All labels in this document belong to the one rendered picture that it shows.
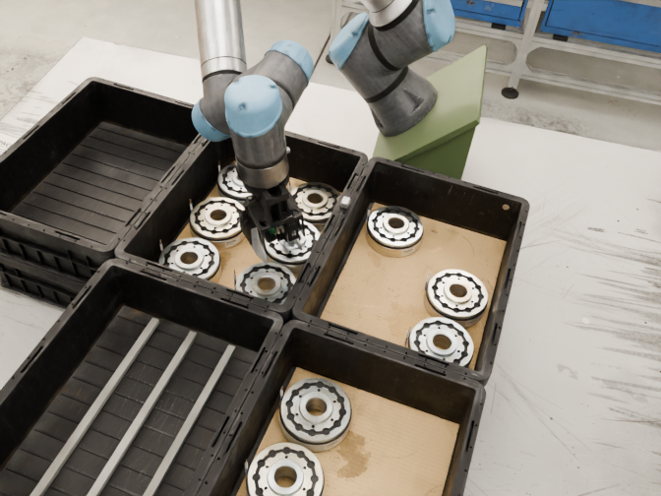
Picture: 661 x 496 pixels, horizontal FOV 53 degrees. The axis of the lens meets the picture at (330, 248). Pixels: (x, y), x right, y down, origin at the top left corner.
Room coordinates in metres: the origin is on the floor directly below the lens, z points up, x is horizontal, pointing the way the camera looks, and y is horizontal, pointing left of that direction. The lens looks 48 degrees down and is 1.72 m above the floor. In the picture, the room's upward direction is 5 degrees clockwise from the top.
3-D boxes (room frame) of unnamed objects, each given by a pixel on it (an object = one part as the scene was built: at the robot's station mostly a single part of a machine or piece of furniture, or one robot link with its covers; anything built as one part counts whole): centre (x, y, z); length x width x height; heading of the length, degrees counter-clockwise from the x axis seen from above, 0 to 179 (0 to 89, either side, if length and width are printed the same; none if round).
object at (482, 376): (0.72, -0.15, 0.92); 0.40 x 0.30 x 0.02; 164
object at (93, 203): (0.89, 0.43, 0.87); 0.40 x 0.30 x 0.11; 164
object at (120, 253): (0.80, 0.14, 0.92); 0.40 x 0.30 x 0.02; 164
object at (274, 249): (0.78, 0.07, 0.86); 0.10 x 0.10 x 0.01
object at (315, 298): (0.72, -0.15, 0.87); 0.40 x 0.30 x 0.11; 164
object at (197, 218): (0.82, 0.21, 0.86); 0.10 x 0.10 x 0.01
